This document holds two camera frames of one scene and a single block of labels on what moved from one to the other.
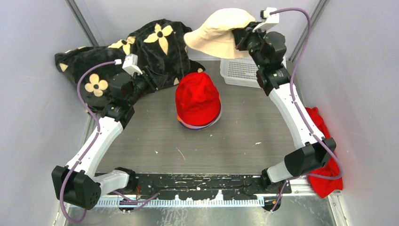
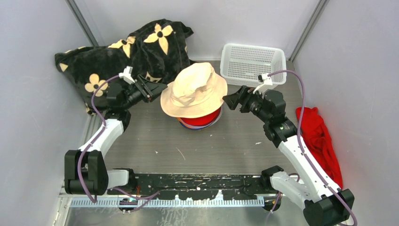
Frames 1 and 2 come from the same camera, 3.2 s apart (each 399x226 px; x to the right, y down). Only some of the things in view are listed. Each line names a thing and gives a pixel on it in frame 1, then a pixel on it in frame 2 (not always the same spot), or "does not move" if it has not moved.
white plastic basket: (242, 71) does not move
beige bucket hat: (216, 38) -> (197, 91)
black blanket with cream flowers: (161, 50) does not move
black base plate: (196, 186) does not move
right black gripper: (242, 36) -> (243, 96)
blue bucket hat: (197, 129) does not move
